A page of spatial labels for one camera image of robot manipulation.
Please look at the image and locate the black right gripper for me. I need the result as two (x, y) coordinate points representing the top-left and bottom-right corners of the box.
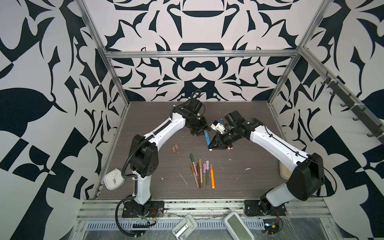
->
(207, 128), (240, 149)

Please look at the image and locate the blue highlighter pen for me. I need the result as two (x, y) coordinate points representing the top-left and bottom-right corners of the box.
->
(204, 130), (211, 146)

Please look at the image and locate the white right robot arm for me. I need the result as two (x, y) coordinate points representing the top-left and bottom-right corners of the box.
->
(208, 111), (325, 212)

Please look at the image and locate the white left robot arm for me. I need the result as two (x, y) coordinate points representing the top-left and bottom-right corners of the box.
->
(122, 98), (208, 206)

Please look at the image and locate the brown marker pen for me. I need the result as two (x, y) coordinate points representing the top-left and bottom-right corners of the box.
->
(196, 163), (202, 189)

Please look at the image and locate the tan marker pen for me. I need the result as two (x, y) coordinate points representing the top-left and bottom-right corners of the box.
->
(190, 163), (199, 188)

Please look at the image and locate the orange highlighter pen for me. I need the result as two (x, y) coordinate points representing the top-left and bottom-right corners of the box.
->
(210, 164), (216, 189)

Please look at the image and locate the gold cap cream marker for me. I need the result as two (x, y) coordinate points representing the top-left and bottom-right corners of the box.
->
(199, 159), (203, 186)

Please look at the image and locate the pink cap brown marker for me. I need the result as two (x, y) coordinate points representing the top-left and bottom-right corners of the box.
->
(203, 163), (207, 189)

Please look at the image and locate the beige sponge block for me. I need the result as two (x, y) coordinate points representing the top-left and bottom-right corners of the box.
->
(279, 162), (292, 180)

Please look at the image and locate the grey screen device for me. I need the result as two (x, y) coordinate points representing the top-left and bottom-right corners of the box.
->
(224, 211), (255, 240)

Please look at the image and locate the white handheld device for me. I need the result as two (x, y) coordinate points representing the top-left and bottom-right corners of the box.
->
(172, 214), (198, 240)

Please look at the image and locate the small circuit board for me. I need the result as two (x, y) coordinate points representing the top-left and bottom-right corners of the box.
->
(263, 217), (284, 236)

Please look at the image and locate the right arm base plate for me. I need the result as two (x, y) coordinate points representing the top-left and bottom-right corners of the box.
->
(244, 200), (286, 217)

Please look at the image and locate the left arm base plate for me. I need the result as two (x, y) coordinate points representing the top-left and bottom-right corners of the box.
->
(122, 200), (165, 218)

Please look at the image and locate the black corrugated cable conduit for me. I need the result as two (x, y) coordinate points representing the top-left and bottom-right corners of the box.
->
(114, 89), (202, 238)

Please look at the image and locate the black wall hook rail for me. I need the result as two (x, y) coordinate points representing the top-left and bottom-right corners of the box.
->
(320, 71), (384, 139)

